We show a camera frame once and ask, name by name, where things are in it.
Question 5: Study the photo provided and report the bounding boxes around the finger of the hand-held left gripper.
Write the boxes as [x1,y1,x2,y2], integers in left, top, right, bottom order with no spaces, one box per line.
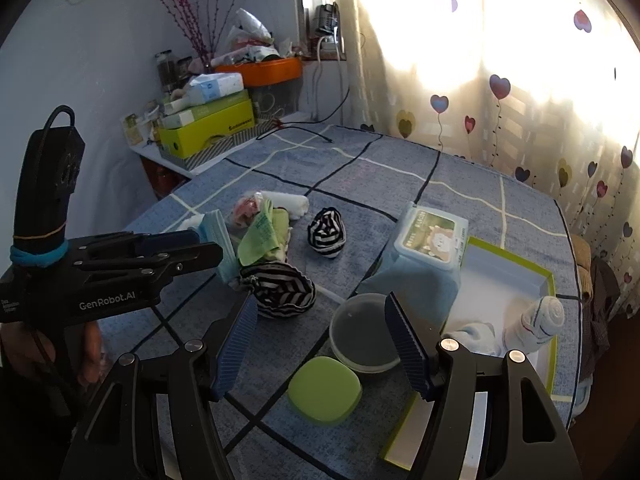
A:
[80,242,224,287]
[69,229,202,262]

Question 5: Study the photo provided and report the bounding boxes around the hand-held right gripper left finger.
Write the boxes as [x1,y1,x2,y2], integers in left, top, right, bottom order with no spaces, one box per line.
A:
[60,292,259,480]

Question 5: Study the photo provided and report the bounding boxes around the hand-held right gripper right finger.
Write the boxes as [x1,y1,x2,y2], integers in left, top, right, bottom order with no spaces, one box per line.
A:
[384,291,583,480]

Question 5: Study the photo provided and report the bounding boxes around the blue face mask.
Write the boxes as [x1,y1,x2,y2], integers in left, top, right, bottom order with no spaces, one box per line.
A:
[197,210,241,281]

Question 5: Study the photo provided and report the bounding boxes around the green cloth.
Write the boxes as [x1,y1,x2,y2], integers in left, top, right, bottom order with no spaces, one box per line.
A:
[236,200,281,266]

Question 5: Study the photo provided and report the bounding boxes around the pink item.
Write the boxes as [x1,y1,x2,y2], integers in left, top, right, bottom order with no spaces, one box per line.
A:
[229,192,266,228]

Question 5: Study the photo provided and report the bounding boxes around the green-edged white shallow box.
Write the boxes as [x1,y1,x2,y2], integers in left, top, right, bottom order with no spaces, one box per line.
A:
[380,236,558,471]

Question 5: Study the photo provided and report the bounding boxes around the balled black white striped sock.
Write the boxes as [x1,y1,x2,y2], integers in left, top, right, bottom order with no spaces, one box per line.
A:
[306,207,347,259]

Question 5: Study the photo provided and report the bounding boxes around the person's left hand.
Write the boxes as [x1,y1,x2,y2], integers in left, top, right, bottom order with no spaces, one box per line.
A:
[79,320,107,387]

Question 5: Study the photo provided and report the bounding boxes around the clear round container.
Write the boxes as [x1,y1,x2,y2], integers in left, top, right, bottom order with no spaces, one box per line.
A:
[329,292,403,373]

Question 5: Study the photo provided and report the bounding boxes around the light blue sock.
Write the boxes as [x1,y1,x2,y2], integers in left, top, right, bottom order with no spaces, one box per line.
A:
[442,322,503,358]

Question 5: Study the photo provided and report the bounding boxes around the green frilled sock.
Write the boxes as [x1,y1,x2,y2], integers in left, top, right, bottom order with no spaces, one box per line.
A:
[270,207,293,261]

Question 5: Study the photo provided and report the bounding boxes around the green square lid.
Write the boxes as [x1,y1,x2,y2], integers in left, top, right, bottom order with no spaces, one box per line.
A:
[287,356,363,427]

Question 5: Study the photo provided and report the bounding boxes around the blue wet wipes pack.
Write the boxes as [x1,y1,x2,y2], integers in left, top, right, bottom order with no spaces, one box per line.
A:
[367,201,469,333]

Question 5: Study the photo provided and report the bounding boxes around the yellow-green box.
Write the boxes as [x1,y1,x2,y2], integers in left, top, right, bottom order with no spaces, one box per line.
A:
[157,99,257,158]

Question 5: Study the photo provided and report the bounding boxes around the white flat box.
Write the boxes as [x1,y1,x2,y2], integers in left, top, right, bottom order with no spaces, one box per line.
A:
[161,107,198,129]

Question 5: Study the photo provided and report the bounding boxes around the rolled white sock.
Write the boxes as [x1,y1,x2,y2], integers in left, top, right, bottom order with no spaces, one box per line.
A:
[502,296,565,358]

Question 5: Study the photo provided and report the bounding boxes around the pale green flat box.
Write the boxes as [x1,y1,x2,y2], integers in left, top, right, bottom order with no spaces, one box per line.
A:
[162,89,251,116]

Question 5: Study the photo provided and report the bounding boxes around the white and blue pack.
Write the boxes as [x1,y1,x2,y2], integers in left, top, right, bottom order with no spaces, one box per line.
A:
[187,72,245,103]

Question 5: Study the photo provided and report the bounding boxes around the dark glass jar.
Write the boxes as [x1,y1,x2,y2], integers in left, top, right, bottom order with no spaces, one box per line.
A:
[156,50,176,91]

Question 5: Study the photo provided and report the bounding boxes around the blue checked bed sheet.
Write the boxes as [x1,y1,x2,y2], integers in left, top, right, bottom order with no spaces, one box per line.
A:
[97,122,583,480]

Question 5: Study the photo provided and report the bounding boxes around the clear storage bin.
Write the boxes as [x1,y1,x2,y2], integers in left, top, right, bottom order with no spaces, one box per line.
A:
[247,80,303,123]

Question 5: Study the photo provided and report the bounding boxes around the brown sweater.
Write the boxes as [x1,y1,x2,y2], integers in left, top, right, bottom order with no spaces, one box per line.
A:
[570,235,593,301]

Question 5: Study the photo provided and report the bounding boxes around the orange tray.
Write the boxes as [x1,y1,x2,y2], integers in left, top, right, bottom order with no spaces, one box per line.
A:
[212,57,304,88]

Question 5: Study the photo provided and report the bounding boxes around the dark checked shirt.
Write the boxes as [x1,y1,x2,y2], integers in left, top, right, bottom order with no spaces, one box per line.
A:
[585,255,613,381]

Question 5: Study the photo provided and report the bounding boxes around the pink flower branches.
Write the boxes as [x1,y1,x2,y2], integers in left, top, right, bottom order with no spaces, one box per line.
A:
[152,0,236,68]

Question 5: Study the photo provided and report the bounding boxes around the white plastic bag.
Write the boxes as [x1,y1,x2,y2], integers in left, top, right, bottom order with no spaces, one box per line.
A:
[227,7,273,46]

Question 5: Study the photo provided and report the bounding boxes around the heart print curtain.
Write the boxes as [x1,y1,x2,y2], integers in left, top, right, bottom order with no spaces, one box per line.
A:
[312,0,640,321]

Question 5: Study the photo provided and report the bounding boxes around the grey windowsill device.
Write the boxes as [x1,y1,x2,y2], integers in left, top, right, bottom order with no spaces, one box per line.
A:
[312,2,343,51]

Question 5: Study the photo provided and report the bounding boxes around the black cable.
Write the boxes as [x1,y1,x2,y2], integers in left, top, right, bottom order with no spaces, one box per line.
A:
[256,50,351,142]

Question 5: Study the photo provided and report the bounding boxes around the white cable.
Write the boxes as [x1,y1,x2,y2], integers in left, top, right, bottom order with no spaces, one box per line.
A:
[315,35,347,63]

